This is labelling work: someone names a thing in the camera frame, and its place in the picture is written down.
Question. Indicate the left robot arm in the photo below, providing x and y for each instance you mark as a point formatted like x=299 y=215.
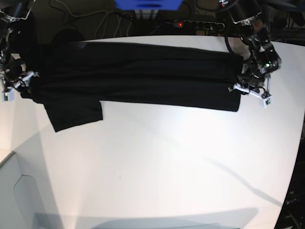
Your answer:
x=246 y=17

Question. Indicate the black T-shirt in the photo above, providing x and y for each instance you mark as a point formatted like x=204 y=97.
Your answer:
x=74 y=78

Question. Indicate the blue plastic bin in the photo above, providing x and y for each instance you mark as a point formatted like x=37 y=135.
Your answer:
x=148 y=4

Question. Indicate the black power strip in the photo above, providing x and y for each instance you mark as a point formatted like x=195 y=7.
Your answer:
x=199 y=25

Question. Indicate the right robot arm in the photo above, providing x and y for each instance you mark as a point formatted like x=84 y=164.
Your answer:
x=11 y=13

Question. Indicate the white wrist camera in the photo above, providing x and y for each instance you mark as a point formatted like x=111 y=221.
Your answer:
x=266 y=100
x=8 y=96

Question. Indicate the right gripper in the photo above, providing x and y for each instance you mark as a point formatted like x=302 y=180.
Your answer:
x=14 y=76

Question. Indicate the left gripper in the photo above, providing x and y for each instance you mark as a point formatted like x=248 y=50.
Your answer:
x=251 y=84

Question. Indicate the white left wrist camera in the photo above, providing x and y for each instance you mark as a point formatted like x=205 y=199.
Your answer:
x=266 y=100

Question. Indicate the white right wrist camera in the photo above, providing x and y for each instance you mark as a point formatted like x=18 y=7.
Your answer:
x=8 y=96

